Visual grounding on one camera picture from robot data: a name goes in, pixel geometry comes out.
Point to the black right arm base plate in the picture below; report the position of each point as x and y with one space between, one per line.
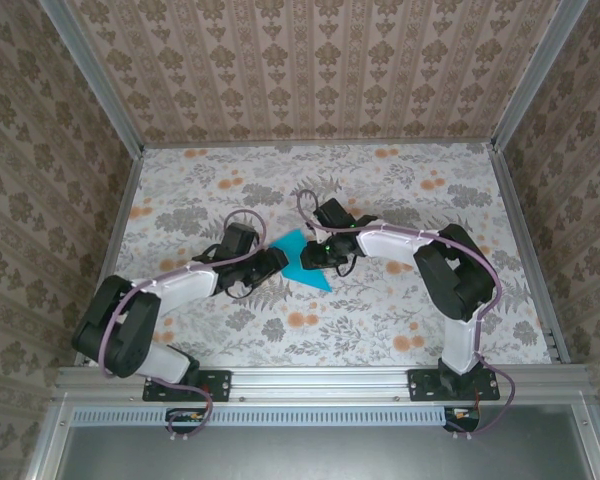
420 385

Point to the aluminium table side rail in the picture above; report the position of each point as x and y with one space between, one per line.
115 240
522 240

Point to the thin aluminium table rail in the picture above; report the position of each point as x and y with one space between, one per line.
320 143

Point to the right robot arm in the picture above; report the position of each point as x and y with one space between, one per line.
450 275

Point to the floral table cover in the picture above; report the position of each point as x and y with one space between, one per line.
320 340

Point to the grey metal sheet panel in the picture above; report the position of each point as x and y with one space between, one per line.
320 455

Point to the aluminium mounting rail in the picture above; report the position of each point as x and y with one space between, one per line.
320 382

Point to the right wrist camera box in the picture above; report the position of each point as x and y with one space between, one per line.
332 212

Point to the aluminium frame post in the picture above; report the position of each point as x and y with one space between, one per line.
535 75
92 75

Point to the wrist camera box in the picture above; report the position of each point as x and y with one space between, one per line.
239 240
332 212

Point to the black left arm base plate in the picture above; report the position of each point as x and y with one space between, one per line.
220 385

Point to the blue paper sheet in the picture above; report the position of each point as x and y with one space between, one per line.
305 277

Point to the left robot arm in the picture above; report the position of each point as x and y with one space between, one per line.
120 325

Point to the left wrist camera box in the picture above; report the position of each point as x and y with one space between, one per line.
239 240

